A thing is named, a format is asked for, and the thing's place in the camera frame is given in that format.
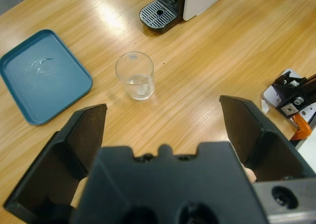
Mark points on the white tape tag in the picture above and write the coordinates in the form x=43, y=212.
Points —
x=264, y=107

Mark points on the dark camera post with bracket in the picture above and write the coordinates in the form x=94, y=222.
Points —
x=308, y=90

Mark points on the teal plastic tray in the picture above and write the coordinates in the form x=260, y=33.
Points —
x=44, y=93

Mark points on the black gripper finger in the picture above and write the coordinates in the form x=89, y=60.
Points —
x=266, y=145
x=61, y=159

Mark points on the clear drinking glass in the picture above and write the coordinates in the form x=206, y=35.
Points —
x=134, y=75

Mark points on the orange clamp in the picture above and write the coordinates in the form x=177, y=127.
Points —
x=302, y=127

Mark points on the white capsule coffee machine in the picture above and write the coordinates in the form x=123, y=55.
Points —
x=202, y=1

